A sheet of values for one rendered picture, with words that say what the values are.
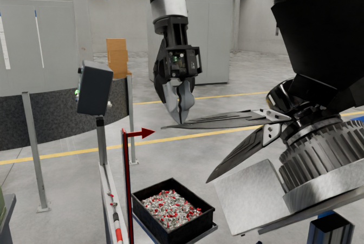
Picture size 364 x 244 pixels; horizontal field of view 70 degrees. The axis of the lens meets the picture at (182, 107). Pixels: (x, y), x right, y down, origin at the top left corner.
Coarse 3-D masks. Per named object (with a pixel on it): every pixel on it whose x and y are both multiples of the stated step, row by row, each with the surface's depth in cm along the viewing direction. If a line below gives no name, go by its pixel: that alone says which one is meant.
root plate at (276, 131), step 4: (268, 124) 76; (272, 124) 73; (276, 124) 71; (264, 128) 76; (276, 128) 70; (280, 128) 69; (264, 132) 75; (268, 132) 73; (272, 132) 71; (276, 132) 69; (280, 132) 67; (264, 136) 73; (268, 136) 71; (272, 136) 69; (276, 136) 67; (264, 140) 72; (268, 140) 70; (272, 140) 68; (264, 144) 70
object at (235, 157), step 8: (248, 136) 84; (256, 136) 76; (240, 144) 83; (248, 144) 77; (256, 144) 73; (232, 152) 85; (240, 152) 78; (248, 152) 74; (256, 152) 71; (224, 160) 86; (232, 160) 79; (240, 160) 75; (216, 168) 86; (224, 168) 79; (216, 176) 79
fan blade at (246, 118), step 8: (232, 112) 64; (240, 112) 63; (248, 112) 63; (192, 120) 59; (200, 120) 57; (208, 120) 56; (216, 120) 56; (224, 120) 56; (232, 120) 56; (240, 120) 56; (248, 120) 56; (256, 120) 57; (264, 120) 57; (184, 128) 46; (192, 128) 45; (200, 128) 46; (208, 128) 47; (216, 128) 48
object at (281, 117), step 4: (256, 112) 65; (260, 112) 65; (264, 112) 65; (272, 112) 64; (276, 112) 64; (268, 116) 61; (272, 116) 61; (280, 116) 61; (284, 116) 61; (288, 116) 61; (272, 120) 59; (276, 120) 58; (280, 120) 59; (284, 120) 59
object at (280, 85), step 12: (288, 84) 64; (276, 96) 65; (288, 96) 63; (300, 96) 61; (276, 108) 65; (288, 108) 62; (300, 108) 61; (312, 108) 61; (300, 120) 58; (312, 120) 57; (288, 132) 60
